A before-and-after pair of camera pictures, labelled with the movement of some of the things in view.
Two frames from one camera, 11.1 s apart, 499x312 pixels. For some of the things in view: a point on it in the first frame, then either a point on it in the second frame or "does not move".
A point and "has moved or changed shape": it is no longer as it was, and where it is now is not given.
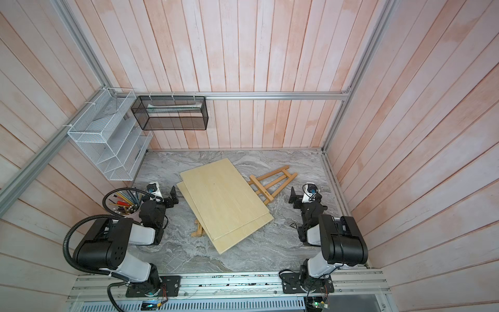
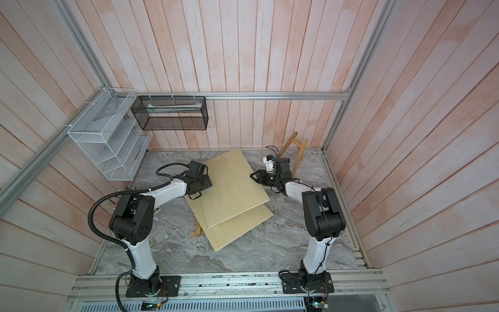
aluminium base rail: x=361 y=286 does not move
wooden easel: x=200 y=232 does not move
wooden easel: x=272 y=182 has moved or changed shape
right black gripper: x=294 y=198 → x=261 y=177
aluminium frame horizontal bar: x=334 y=95 does not move
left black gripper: x=175 y=200 → x=208 y=184
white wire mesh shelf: x=108 y=132 does not move
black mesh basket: x=171 y=112 does not move
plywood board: x=224 y=199 has moved or changed shape
